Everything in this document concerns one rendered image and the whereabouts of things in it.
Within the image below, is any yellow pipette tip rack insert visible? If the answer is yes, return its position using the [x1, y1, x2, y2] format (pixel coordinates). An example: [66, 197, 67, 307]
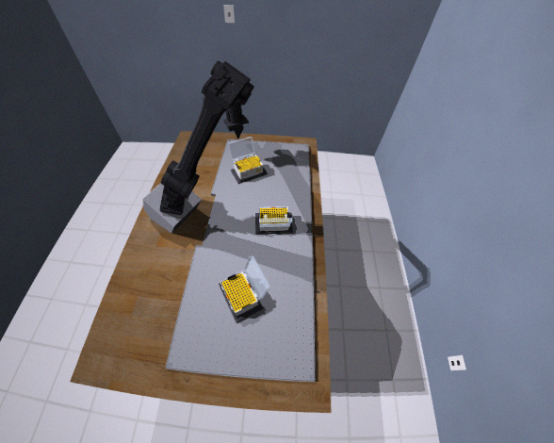
[260, 208, 288, 219]
[222, 273, 256, 312]
[236, 156, 262, 172]

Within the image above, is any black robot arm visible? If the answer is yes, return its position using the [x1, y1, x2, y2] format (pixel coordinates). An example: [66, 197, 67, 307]
[160, 61, 253, 215]

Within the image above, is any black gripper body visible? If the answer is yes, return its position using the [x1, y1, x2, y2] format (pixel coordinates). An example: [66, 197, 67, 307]
[224, 110, 249, 131]

